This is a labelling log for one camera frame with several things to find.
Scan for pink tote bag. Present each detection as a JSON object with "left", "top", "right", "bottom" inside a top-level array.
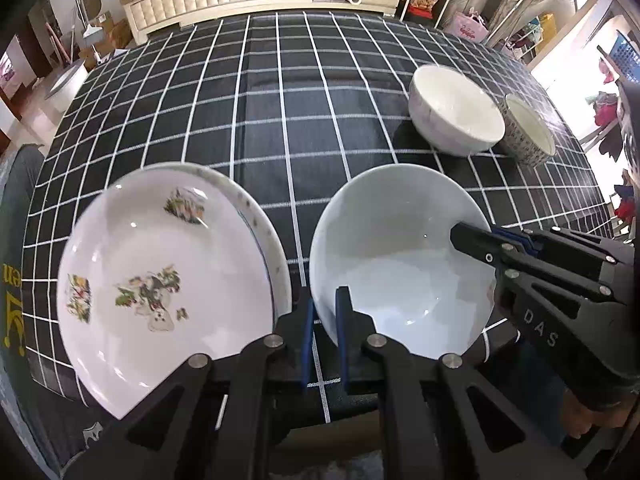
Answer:
[{"left": 452, "top": 7, "right": 491, "bottom": 43}]

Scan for blue plastic basket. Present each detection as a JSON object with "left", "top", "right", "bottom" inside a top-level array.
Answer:
[{"left": 597, "top": 30, "right": 640, "bottom": 86}]

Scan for pink floral white plate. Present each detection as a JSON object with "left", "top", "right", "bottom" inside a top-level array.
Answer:
[{"left": 192, "top": 162, "right": 292, "bottom": 318}]

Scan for pale blue white bowl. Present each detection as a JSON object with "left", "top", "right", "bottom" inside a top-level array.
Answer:
[{"left": 309, "top": 163, "right": 498, "bottom": 361}]

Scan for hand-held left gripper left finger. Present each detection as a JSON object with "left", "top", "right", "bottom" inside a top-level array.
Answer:
[{"left": 65, "top": 286, "right": 316, "bottom": 480}]

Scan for cardboard boxes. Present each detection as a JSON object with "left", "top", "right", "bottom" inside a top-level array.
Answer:
[{"left": 95, "top": 10, "right": 134, "bottom": 52}]

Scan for black white checked tablecloth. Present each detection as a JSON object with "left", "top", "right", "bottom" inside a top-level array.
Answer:
[{"left": 22, "top": 10, "right": 618, "bottom": 426}]

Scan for white mop bucket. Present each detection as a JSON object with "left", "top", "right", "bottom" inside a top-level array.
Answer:
[{"left": 47, "top": 57, "right": 89, "bottom": 113}]

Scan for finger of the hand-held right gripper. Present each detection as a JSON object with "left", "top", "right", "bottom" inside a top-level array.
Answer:
[
  {"left": 491, "top": 226, "right": 622, "bottom": 269},
  {"left": 449, "top": 221, "right": 614, "bottom": 304}
]

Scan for small green-patterned white plate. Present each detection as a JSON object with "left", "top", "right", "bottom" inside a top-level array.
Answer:
[{"left": 56, "top": 163, "right": 276, "bottom": 421}]

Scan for person's right hand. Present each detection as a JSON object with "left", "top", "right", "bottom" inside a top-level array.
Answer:
[{"left": 562, "top": 389, "right": 619, "bottom": 441}]

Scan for red hanging garment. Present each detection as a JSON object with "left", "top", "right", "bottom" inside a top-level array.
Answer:
[{"left": 594, "top": 91, "right": 622, "bottom": 127}]

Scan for white dustpan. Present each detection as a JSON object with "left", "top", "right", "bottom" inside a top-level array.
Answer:
[{"left": 81, "top": 25, "right": 109, "bottom": 62}]

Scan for white pole mop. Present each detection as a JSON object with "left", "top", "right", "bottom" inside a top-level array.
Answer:
[{"left": 69, "top": 0, "right": 87, "bottom": 61}]

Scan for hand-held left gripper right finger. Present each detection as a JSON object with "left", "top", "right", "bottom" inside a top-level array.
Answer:
[{"left": 335, "top": 286, "right": 587, "bottom": 480}]

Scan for cream white bowl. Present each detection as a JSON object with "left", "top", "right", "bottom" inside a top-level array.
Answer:
[{"left": 408, "top": 64, "right": 506, "bottom": 156}]

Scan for green patterned bowl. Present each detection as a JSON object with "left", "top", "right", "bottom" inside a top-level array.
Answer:
[{"left": 497, "top": 93, "right": 557, "bottom": 168}]

